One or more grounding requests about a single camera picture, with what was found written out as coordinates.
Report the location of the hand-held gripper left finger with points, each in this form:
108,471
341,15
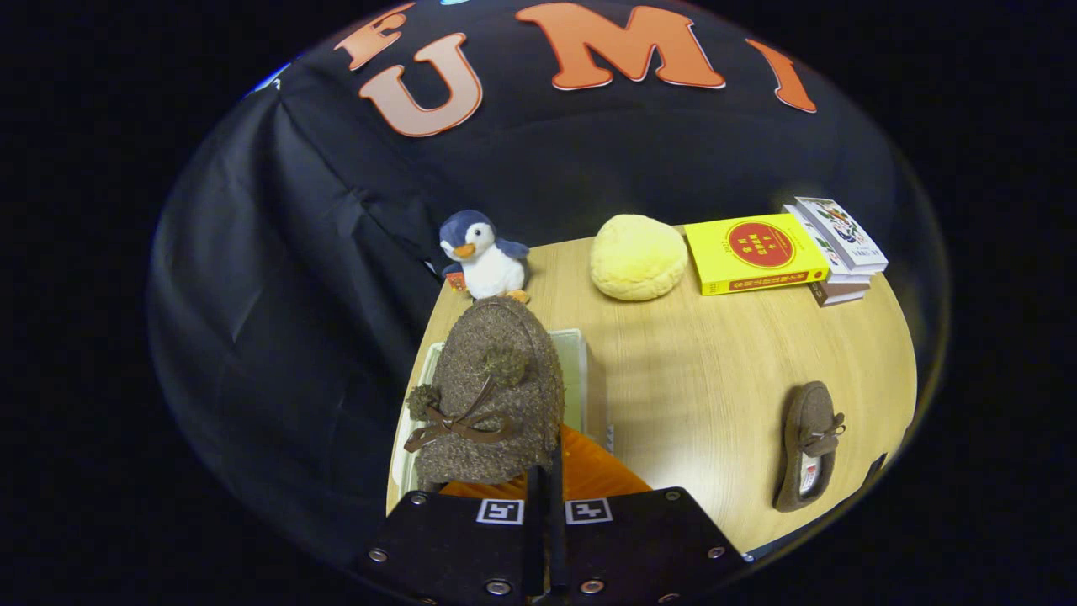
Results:
454,547

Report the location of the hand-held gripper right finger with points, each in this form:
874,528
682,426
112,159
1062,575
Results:
557,522

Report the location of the yellow round plush cushion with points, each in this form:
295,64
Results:
639,257

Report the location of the black backdrop cloth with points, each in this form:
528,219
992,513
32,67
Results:
294,295

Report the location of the yellow book red circle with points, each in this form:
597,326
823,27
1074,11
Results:
757,252

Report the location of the penguin plush toy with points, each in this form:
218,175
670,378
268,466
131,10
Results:
488,265

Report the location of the brown fuzzy shoe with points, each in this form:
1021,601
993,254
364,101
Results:
812,412
488,396

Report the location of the beige fabric storage box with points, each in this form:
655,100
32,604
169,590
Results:
576,370

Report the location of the white illustrated book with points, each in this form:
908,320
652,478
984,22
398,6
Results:
841,231

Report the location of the brown book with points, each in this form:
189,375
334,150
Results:
841,295

